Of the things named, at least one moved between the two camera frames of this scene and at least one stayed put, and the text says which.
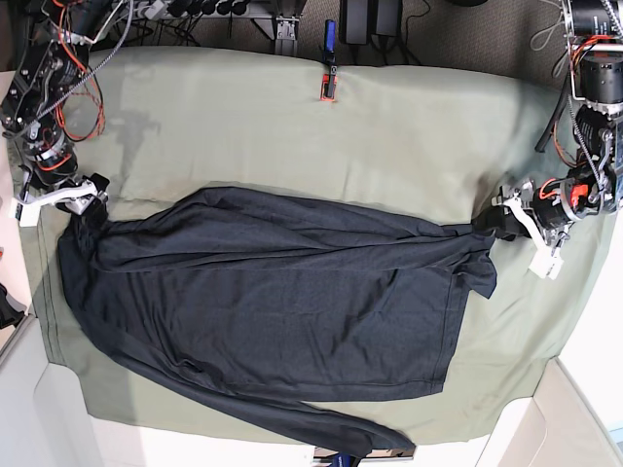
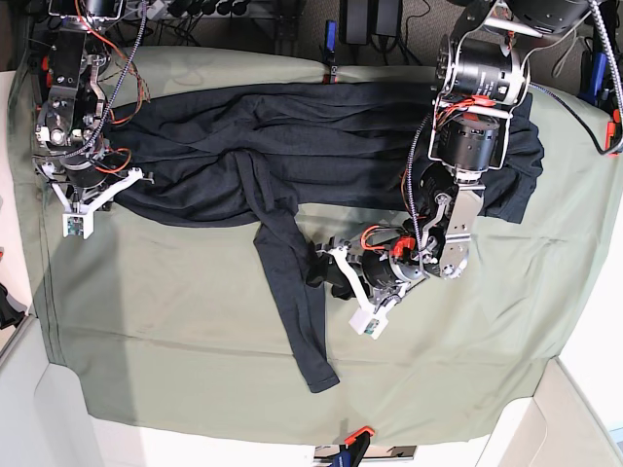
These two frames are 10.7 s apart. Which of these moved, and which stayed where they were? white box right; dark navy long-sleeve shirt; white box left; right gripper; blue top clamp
Moved: right gripper; dark navy long-sleeve shirt
Stayed: white box right; white box left; blue top clamp
